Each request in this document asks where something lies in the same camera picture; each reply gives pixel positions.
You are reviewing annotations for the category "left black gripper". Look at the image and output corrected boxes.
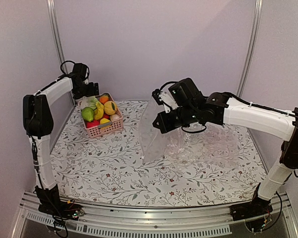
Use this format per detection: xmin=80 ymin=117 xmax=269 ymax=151
xmin=74 ymin=82 xmax=99 ymax=100

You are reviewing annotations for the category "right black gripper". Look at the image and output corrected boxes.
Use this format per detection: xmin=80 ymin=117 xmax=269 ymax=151
xmin=152 ymin=104 xmax=198 ymax=134

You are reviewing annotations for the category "green plush pepper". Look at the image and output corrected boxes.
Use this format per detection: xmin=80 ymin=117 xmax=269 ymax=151
xmin=81 ymin=107 xmax=94 ymax=122

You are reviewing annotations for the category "pink dotted zip bag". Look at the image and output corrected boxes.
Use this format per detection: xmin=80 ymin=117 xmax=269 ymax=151
xmin=138 ymin=98 xmax=168 ymax=164

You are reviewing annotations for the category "yellow plush banana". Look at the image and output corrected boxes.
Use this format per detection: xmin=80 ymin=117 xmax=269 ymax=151
xmin=94 ymin=101 xmax=104 ymax=120

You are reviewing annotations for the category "yellow plush peach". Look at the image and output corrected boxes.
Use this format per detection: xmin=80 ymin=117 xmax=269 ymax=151
xmin=104 ymin=101 xmax=118 ymax=116

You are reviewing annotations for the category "white plush cauliflower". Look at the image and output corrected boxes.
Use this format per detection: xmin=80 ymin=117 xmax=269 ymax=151
xmin=80 ymin=96 xmax=98 ymax=110

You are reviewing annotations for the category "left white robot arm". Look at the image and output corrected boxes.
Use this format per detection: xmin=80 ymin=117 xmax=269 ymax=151
xmin=23 ymin=60 xmax=98 ymax=215

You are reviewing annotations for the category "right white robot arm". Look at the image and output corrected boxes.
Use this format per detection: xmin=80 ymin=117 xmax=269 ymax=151
xmin=152 ymin=78 xmax=298 ymax=216

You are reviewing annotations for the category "crinkled clear zip bag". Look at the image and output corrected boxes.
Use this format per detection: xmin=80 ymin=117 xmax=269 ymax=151
xmin=163 ymin=123 xmax=239 ymax=171

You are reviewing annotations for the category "orange plush carrot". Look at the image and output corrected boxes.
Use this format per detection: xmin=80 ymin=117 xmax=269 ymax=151
xmin=98 ymin=93 xmax=110 ymax=105

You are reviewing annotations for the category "yellow plush lemon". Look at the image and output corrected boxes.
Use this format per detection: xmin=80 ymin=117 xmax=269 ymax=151
xmin=99 ymin=118 xmax=111 ymax=124

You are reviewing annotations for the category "red plush tomato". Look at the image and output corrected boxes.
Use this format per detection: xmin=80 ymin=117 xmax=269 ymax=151
xmin=86 ymin=120 xmax=100 ymax=128

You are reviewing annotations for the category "beige plush garlic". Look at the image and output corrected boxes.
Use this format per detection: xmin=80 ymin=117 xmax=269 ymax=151
xmin=110 ymin=114 xmax=120 ymax=121

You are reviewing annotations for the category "pink plastic basket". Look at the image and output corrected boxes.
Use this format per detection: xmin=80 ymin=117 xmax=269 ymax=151
xmin=78 ymin=93 xmax=123 ymax=138

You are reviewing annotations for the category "floral tablecloth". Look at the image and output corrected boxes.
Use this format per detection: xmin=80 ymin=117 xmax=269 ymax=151
xmin=51 ymin=101 xmax=266 ymax=207

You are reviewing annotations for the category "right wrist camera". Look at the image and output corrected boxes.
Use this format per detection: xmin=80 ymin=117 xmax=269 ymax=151
xmin=151 ymin=89 xmax=178 ymax=113

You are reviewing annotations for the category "left aluminium frame post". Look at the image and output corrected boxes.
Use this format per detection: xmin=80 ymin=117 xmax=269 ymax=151
xmin=46 ymin=0 xmax=65 ymax=63

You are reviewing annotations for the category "aluminium frame post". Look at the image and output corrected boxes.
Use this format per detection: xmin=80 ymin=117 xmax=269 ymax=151
xmin=46 ymin=0 xmax=65 ymax=63
xmin=236 ymin=0 xmax=263 ymax=97

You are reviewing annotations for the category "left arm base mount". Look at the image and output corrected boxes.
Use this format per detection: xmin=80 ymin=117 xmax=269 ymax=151
xmin=38 ymin=198 xmax=84 ymax=220

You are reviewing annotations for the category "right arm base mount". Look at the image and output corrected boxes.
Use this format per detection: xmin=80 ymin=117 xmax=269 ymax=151
xmin=229 ymin=194 xmax=273 ymax=232

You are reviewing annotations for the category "front aluminium rail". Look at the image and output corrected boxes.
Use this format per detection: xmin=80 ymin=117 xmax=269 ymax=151
xmin=19 ymin=195 xmax=298 ymax=238

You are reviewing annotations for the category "right aluminium frame post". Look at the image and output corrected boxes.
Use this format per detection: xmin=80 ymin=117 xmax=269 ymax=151
xmin=236 ymin=0 xmax=263 ymax=97

